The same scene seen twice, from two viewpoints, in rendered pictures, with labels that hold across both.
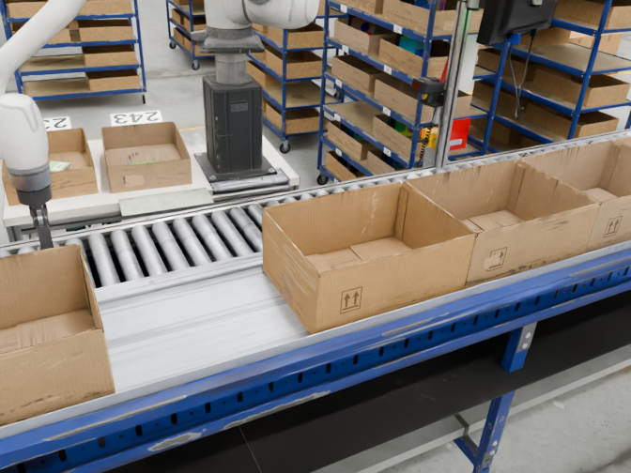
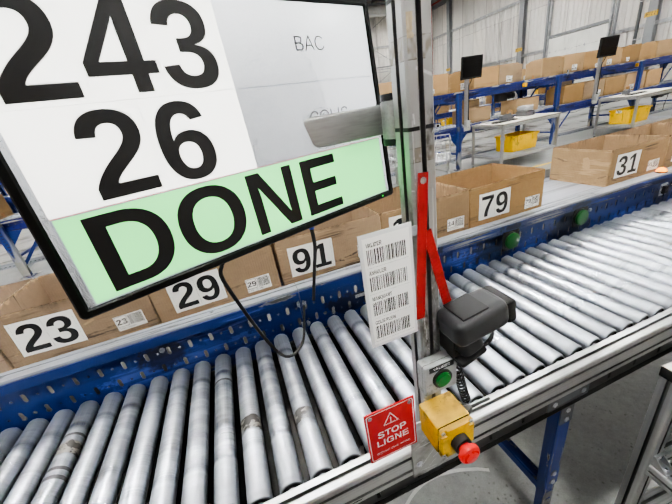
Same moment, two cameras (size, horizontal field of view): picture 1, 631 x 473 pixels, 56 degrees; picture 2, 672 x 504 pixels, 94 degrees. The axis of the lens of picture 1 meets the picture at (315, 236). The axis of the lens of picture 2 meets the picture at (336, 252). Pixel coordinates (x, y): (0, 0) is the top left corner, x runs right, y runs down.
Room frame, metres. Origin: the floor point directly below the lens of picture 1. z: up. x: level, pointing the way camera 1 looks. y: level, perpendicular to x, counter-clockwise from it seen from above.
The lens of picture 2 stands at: (2.63, -0.51, 1.40)
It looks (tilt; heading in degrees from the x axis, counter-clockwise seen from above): 24 degrees down; 192
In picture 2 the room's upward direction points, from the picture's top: 10 degrees counter-clockwise
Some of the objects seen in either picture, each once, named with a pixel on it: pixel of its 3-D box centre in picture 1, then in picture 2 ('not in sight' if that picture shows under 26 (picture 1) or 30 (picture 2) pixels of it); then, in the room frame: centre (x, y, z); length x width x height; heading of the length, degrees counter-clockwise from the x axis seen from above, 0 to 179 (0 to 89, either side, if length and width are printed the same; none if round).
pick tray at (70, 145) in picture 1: (49, 163); not in sight; (1.89, 0.96, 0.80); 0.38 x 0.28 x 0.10; 25
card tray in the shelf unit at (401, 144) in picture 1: (416, 133); not in sight; (2.91, -0.50, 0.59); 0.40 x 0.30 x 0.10; 26
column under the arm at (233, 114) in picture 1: (233, 124); not in sight; (2.07, 0.33, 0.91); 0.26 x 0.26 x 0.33; 24
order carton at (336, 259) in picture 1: (363, 251); (482, 193); (1.15, -0.11, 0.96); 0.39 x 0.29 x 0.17; 118
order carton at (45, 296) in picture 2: not in sight; (95, 300); (1.89, -1.50, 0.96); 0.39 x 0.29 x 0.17; 118
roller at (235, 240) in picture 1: (243, 252); (600, 269); (1.49, 0.22, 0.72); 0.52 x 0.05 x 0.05; 28
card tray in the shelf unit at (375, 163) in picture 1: (409, 168); not in sight; (2.92, -0.49, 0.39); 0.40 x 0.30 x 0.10; 28
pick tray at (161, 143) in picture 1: (145, 154); not in sight; (2.01, 0.65, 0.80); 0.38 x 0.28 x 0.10; 22
